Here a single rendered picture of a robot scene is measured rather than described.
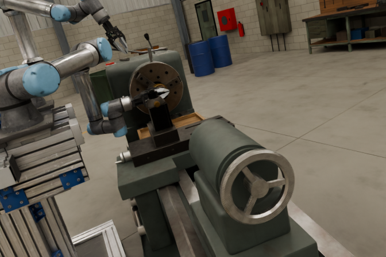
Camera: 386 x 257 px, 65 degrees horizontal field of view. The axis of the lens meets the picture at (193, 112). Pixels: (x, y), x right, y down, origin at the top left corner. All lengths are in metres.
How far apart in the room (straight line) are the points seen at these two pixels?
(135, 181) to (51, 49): 10.83
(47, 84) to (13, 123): 0.21
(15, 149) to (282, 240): 1.02
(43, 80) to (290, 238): 0.95
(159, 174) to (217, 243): 0.44
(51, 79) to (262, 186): 0.90
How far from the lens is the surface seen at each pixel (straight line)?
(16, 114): 1.33
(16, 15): 1.95
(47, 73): 1.24
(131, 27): 12.61
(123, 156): 1.28
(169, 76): 1.80
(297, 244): 0.71
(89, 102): 1.66
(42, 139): 1.34
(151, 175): 1.11
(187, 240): 0.86
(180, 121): 1.73
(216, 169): 0.60
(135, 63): 1.95
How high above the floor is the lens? 1.39
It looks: 16 degrees down
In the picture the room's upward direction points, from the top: 14 degrees counter-clockwise
